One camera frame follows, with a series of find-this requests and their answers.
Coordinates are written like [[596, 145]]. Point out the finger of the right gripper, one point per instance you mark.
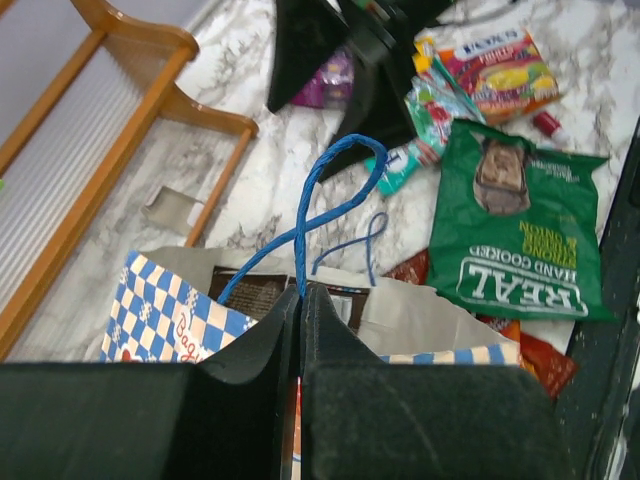
[[307, 34], [377, 107]]

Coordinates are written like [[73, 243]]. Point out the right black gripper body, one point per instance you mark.
[[376, 30]]

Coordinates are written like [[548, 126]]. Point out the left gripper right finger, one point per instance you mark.
[[364, 418]]

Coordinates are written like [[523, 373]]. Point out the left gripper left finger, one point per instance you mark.
[[230, 416]]

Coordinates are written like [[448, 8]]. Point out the blue checkered paper bag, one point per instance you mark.
[[159, 318]]

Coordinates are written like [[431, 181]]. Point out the brown kettle chips bag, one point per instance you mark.
[[257, 292]]

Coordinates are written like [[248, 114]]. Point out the red Doritos chips bag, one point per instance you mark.
[[552, 368]]

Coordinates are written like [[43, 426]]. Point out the teal Fox's mint candy bag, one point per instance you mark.
[[434, 101]]

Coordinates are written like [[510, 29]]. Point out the orange Fox's fruit candy bag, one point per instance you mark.
[[503, 74]]

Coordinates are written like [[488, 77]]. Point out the green Real chips bag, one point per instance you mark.
[[514, 230]]

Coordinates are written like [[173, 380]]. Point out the purple snack packet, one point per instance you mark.
[[331, 86]]

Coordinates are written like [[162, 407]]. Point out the small red lip balm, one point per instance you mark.
[[550, 127]]

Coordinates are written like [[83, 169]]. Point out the wooden two-tier shelf rack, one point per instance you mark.
[[82, 83]]

